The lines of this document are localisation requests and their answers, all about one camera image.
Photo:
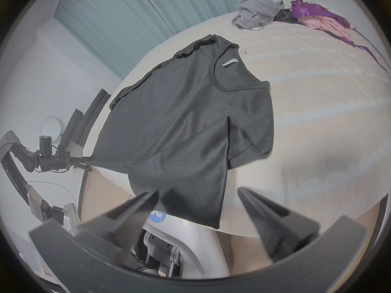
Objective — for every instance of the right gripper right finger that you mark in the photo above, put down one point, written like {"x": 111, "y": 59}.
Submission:
{"x": 281, "y": 233}

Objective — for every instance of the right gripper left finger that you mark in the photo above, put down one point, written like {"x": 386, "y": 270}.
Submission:
{"x": 122, "y": 224}

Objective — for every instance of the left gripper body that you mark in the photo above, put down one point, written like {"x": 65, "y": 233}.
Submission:
{"x": 65, "y": 160}

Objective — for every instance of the black T-shirt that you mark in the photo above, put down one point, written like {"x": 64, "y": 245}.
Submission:
{"x": 183, "y": 127}

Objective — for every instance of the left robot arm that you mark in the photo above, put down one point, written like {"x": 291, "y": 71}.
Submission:
{"x": 27, "y": 159}

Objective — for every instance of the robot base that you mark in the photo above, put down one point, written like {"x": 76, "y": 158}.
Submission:
{"x": 195, "y": 240}

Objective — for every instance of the bed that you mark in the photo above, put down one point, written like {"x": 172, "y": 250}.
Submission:
{"x": 320, "y": 117}

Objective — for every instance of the round white-framed mirror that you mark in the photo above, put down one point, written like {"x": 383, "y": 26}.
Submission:
{"x": 56, "y": 125}

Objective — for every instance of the black chest of drawers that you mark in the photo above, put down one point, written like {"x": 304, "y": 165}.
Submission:
{"x": 91, "y": 114}

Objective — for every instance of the blue-green curtain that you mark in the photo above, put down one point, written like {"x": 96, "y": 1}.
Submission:
{"x": 100, "y": 26}
{"x": 198, "y": 1}

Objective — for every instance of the pink garment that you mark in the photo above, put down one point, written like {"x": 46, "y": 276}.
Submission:
{"x": 323, "y": 24}

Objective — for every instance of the black shiny garment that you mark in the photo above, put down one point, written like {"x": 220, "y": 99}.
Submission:
{"x": 285, "y": 17}

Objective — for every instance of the grey garment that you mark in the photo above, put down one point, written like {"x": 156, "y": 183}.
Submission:
{"x": 256, "y": 11}

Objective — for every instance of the purple garment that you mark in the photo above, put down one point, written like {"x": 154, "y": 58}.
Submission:
{"x": 308, "y": 9}

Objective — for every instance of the white printed pillow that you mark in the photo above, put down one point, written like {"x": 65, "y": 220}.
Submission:
{"x": 282, "y": 1}

